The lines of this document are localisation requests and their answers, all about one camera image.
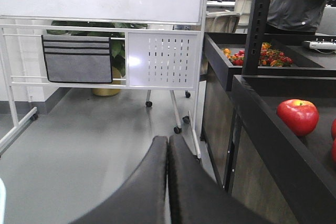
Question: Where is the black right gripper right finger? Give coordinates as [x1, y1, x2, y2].
[168, 135, 270, 223]

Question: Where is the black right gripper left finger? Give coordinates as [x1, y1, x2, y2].
[73, 136, 168, 223]

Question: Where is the light blue plastic basket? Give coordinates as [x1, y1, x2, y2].
[0, 179, 6, 224]

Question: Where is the black produce display stand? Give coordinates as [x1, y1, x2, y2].
[202, 0, 335, 223]

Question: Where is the red apple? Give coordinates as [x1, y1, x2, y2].
[276, 99, 319, 137]

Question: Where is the grey fabric organiser pouch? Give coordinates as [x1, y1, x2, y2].
[41, 35, 113, 84]

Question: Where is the white rolling whiteboard stand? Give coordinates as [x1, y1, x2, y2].
[1, 0, 206, 148]

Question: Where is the potted green plant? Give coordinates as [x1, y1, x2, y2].
[47, 20, 148, 84]

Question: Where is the person in grey jacket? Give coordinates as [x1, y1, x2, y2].
[265, 0, 327, 35]

